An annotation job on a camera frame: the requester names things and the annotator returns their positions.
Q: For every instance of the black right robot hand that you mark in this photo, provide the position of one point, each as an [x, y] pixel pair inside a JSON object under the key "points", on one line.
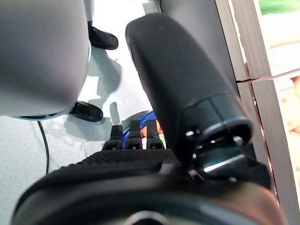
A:
{"points": [[164, 70]]}

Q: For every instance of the white green napa cabbage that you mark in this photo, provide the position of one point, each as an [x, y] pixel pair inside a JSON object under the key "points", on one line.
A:
{"points": [[279, 5]]}

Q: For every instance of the blue plastic shopping basket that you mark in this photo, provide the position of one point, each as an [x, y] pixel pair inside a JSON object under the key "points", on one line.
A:
{"points": [[147, 115]]}

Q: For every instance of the wooden crate holding potatoes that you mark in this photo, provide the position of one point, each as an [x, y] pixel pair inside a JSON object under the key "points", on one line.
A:
{"points": [[269, 129]]}

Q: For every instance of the tan potato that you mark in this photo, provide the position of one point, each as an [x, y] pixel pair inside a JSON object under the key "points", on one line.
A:
{"points": [[293, 114]]}

